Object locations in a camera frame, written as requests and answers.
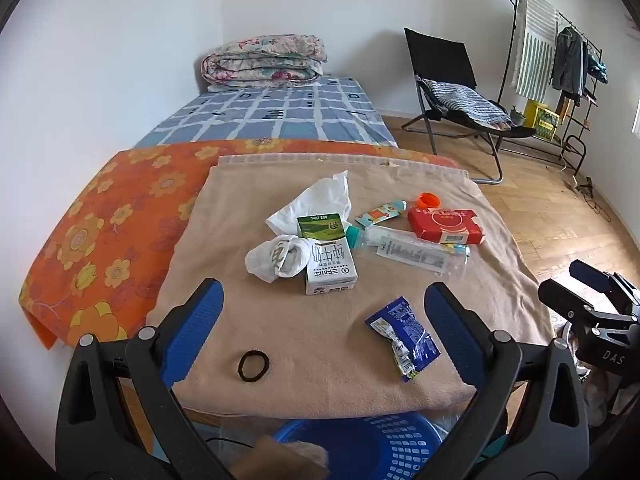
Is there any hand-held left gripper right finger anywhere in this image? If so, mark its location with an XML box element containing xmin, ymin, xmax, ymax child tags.
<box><xmin>424</xmin><ymin>281</ymin><xmax>591</xmax><ymax>480</ymax></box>

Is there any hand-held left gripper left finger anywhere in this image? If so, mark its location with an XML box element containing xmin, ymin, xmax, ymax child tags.
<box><xmin>55</xmin><ymin>277</ymin><xmax>236</xmax><ymax>480</ymax></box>

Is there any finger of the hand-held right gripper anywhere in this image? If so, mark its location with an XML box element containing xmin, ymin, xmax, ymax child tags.
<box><xmin>538</xmin><ymin>278</ymin><xmax>640</xmax><ymax>346</ymax></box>
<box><xmin>569</xmin><ymin>259</ymin><xmax>640</xmax><ymax>311</ymax></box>

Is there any red tissue packet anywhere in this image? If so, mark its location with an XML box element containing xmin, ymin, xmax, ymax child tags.
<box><xmin>407</xmin><ymin>206</ymin><xmax>485</xmax><ymax>246</ymax></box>

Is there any green and white milk carton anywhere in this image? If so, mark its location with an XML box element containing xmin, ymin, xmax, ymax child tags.
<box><xmin>296</xmin><ymin>213</ymin><xmax>360</xmax><ymax>296</ymax></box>

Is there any blue plastic basket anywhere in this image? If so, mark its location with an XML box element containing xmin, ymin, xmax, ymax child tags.
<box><xmin>272</xmin><ymin>410</ymin><xmax>446</xmax><ymax>480</ymax></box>

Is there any blue snack wrapper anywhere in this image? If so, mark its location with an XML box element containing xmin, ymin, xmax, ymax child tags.
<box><xmin>364</xmin><ymin>296</ymin><xmax>442</xmax><ymax>383</ymax></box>

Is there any clear plastic bottle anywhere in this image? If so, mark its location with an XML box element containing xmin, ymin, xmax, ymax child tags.
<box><xmin>346</xmin><ymin>225</ymin><xmax>468</xmax><ymax>277</ymax></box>

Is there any crumpled white plastic bag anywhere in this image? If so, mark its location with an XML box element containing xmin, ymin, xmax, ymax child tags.
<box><xmin>245</xmin><ymin>234</ymin><xmax>313</xmax><ymax>283</ymax></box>

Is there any beige blanket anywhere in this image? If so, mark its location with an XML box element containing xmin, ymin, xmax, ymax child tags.
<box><xmin>147</xmin><ymin>152</ymin><xmax>553</xmax><ymax>420</ymax></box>

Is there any black clothes rack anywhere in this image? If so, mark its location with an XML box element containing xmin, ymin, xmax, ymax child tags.
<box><xmin>500</xmin><ymin>0</ymin><xmax>601</xmax><ymax>176</ymax></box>

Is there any orange floral blanket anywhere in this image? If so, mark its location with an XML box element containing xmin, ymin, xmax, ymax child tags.
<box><xmin>19</xmin><ymin>139</ymin><xmax>461</xmax><ymax>351</ymax></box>

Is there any small colourful sachet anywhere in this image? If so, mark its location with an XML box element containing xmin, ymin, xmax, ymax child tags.
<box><xmin>355</xmin><ymin>200</ymin><xmax>408</xmax><ymax>227</ymax></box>

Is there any yellow plastic crate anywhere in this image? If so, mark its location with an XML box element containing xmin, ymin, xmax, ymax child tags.
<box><xmin>522</xmin><ymin>100</ymin><xmax>562</xmax><ymax>143</ymax></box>

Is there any flat white plastic bag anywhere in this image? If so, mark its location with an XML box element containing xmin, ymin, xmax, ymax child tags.
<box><xmin>266</xmin><ymin>170</ymin><xmax>353</xmax><ymax>236</ymax></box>

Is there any teal hanging garment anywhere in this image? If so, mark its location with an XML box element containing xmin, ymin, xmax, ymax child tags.
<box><xmin>585</xmin><ymin>52</ymin><xmax>610</xmax><ymax>85</ymax></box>

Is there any dark hanging jacket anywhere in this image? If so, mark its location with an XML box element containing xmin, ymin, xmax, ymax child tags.
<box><xmin>551</xmin><ymin>26</ymin><xmax>586</xmax><ymax>106</ymax></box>

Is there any striped grey cloth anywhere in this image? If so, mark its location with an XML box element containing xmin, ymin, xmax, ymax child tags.
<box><xmin>420</xmin><ymin>77</ymin><xmax>513</xmax><ymax>128</ymax></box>

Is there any green striped towel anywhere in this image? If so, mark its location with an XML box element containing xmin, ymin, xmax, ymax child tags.
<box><xmin>512</xmin><ymin>0</ymin><xmax>560</xmax><ymax>103</ymax></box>

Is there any black folding chair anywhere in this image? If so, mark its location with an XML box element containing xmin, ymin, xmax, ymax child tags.
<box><xmin>401</xmin><ymin>27</ymin><xmax>538</xmax><ymax>186</ymax></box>

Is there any folded floral quilt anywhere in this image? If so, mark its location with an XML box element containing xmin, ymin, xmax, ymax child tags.
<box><xmin>201</xmin><ymin>35</ymin><xmax>328</xmax><ymax>92</ymax></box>

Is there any black hair tie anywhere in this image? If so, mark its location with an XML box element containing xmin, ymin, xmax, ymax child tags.
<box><xmin>238</xmin><ymin>350</ymin><xmax>271</xmax><ymax>382</ymax></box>

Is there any floor power cable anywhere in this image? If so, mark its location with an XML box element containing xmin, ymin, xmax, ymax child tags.
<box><xmin>562</xmin><ymin>157</ymin><xmax>613</xmax><ymax>223</ymax></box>

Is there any black cable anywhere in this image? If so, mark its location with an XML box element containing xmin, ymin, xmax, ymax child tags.
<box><xmin>205</xmin><ymin>437</ymin><xmax>258</xmax><ymax>453</ymax></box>

